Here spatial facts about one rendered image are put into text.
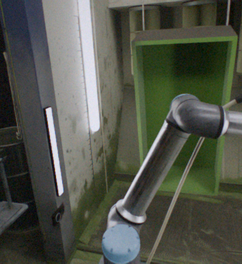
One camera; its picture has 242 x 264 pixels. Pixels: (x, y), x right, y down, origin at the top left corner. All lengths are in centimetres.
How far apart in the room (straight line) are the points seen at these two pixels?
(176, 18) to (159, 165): 240
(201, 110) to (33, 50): 107
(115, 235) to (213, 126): 57
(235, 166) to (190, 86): 127
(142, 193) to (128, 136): 211
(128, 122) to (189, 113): 236
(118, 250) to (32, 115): 102
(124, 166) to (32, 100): 173
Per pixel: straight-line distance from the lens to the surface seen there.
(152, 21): 294
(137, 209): 116
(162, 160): 105
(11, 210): 159
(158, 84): 210
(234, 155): 308
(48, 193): 192
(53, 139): 175
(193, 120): 90
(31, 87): 167
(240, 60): 294
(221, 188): 306
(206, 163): 246
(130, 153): 314
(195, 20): 285
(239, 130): 94
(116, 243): 108
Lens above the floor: 163
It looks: 20 degrees down
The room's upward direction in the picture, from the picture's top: 3 degrees counter-clockwise
